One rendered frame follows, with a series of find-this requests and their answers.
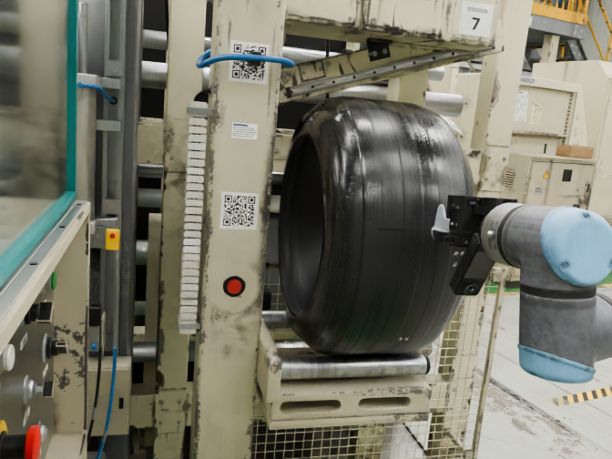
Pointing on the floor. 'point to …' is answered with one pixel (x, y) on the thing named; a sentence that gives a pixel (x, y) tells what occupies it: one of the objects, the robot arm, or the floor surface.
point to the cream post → (208, 341)
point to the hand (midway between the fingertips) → (438, 233)
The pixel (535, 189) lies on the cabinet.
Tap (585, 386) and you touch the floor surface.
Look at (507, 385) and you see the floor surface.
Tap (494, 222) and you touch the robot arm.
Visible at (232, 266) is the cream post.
